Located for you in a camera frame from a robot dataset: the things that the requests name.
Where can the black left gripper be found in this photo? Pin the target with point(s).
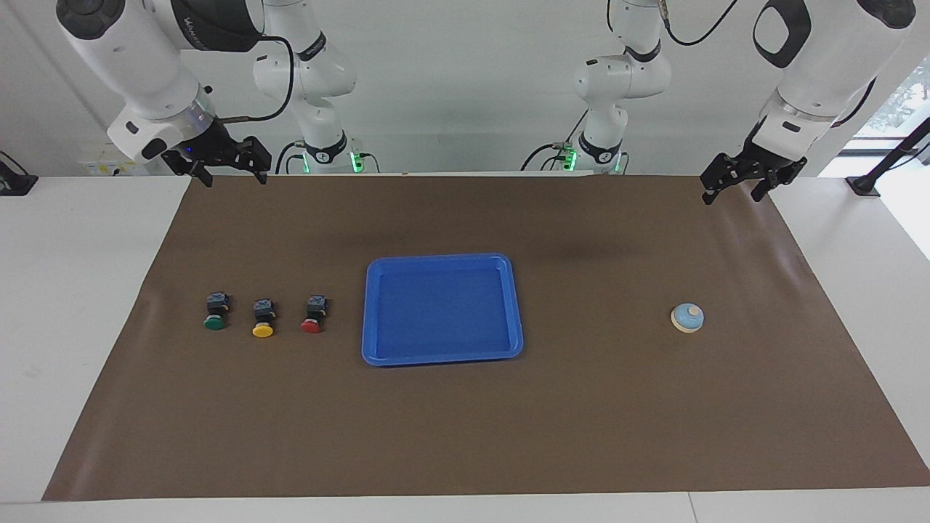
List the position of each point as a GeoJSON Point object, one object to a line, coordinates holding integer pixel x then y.
{"type": "Point", "coordinates": [763, 156]}

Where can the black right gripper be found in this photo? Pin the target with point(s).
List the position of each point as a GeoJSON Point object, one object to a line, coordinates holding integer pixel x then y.
{"type": "Point", "coordinates": [207, 145]}

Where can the light blue desk bell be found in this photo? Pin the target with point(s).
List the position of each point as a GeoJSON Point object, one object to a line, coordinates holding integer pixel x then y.
{"type": "Point", "coordinates": [685, 318]}

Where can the green push button switch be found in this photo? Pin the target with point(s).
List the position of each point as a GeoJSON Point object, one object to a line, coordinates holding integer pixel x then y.
{"type": "Point", "coordinates": [214, 323]}

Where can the yellow push button switch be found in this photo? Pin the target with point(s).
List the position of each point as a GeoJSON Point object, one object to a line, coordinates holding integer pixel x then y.
{"type": "Point", "coordinates": [263, 330]}

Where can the red push button switch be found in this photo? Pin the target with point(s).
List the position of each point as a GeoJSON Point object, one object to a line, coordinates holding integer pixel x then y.
{"type": "Point", "coordinates": [311, 326]}

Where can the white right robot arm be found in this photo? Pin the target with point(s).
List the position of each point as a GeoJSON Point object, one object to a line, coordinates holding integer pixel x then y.
{"type": "Point", "coordinates": [145, 65]}

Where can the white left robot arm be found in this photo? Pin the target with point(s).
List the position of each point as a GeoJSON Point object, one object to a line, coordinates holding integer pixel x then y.
{"type": "Point", "coordinates": [814, 80]}

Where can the blue plastic tray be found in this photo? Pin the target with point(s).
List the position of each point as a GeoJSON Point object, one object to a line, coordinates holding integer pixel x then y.
{"type": "Point", "coordinates": [443, 305]}

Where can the brown table mat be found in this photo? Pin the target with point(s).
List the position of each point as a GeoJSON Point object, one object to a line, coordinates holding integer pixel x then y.
{"type": "Point", "coordinates": [465, 428]}

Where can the white wall outlet box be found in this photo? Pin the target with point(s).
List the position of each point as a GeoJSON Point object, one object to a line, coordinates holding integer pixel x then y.
{"type": "Point", "coordinates": [109, 161]}

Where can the black camera stand pole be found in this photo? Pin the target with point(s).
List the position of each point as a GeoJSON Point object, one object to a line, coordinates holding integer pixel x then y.
{"type": "Point", "coordinates": [864, 184]}

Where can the black table clamp mount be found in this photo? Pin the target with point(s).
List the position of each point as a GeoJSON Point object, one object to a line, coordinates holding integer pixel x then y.
{"type": "Point", "coordinates": [14, 181]}

